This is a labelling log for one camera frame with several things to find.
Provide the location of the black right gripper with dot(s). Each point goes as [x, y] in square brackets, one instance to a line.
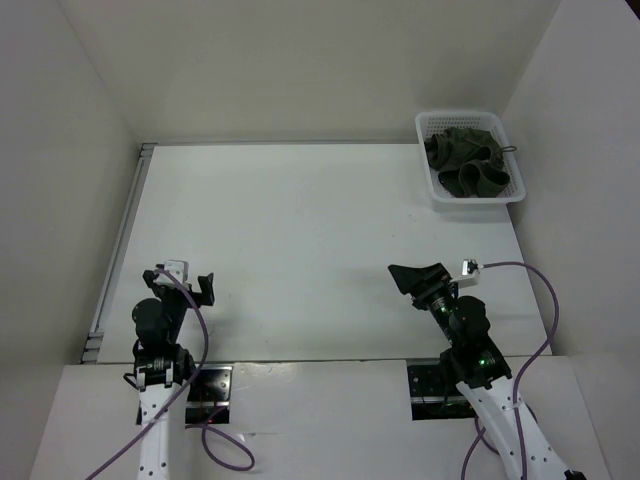
[410, 278]

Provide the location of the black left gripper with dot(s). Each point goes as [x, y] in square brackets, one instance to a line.
[196, 299]

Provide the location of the olive green shorts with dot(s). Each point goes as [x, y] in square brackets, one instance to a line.
[469, 162]

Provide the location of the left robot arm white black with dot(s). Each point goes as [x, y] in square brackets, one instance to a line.
[163, 369]

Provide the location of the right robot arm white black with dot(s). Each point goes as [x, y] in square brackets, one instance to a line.
[475, 366]

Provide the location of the white perforated plastic basket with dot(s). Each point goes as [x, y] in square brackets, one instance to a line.
[428, 123]

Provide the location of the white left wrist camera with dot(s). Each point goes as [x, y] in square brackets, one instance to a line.
[172, 270]

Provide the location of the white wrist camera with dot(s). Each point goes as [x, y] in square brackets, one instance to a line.
[172, 270]
[470, 272]

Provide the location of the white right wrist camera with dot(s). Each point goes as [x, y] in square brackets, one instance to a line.
[470, 272]

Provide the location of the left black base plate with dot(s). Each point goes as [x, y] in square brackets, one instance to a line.
[207, 399]

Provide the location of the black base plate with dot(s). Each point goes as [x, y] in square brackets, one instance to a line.
[431, 397]
[207, 399]

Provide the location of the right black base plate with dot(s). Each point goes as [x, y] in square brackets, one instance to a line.
[431, 397]

